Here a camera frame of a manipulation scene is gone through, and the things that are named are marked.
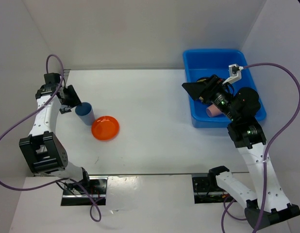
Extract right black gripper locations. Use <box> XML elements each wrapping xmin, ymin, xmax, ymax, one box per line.
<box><xmin>182</xmin><ymin>74</ymin><xmax>240</xmax><ymax>121</ymax></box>

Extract blue plastic cup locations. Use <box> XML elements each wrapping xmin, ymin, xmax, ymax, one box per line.
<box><xmin>75</xmin><ymin>102</ymin><xmax>95</xmax><ymax>126</ymax></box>

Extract pink plastic cup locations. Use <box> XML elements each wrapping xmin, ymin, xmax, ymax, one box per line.
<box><xmin>206</xmin><ymin>104</ymin><xmax>223</xmax><ymax>117</ymax></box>

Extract orange plastic plate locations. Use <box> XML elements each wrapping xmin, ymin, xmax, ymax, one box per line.
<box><xmin>91</xmin><ymin>116</ymin><xmax>120</xmax><ymax>141</ymax></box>

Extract black plastic plate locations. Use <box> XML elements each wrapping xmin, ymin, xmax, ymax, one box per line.
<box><xmin>196</xmin><ymin>77</ymin><xmax>210</xmax><ymax>84</ymax></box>

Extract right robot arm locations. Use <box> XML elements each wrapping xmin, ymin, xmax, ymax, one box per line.
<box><xmin>182</xmin><ymin>75</ymin><xmax>300</xmax><ymax>231</ymax></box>

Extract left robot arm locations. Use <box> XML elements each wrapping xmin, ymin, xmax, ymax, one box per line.
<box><xmin>19</xmin><ymin>73</ymin><xmax>91</xmax><ymax>194</ymax></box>

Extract blue plastic bin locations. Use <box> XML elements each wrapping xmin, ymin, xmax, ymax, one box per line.
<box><xmin>182</xmin><ymin>49</ymin><xmax>267</xmax><ymax>129</ymax></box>

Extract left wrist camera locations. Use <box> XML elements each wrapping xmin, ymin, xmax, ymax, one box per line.
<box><xmin>44</xmin><ymin>73</ymin><xmax>61</xmax><ymax>84</ymax></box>

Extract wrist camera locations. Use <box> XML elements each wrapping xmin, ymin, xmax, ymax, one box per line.
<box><xmin>44</xmin><ymin>73</ymin><xmax>61</xmax><ymax>84</ymax></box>
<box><xmin>223</xmin><ymin>64</ymin><xmax>244</xmax><ymax>84</ymax></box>

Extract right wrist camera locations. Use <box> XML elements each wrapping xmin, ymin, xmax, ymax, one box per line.
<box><xmin>223</xmin><ymin>64</ymin><xmax>244</xmax><ymax>84</ymax></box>

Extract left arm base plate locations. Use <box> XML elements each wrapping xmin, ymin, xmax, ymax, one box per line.
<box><xmin>57</xmin><ymin>176</ymin><xmax>108</xmax><ymax>206</ymax></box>

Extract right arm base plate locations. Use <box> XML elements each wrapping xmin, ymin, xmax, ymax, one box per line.
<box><xmin>191</xmin><ymin>173</ymin><xmax>228</xmax><ymax>204</ymax></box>

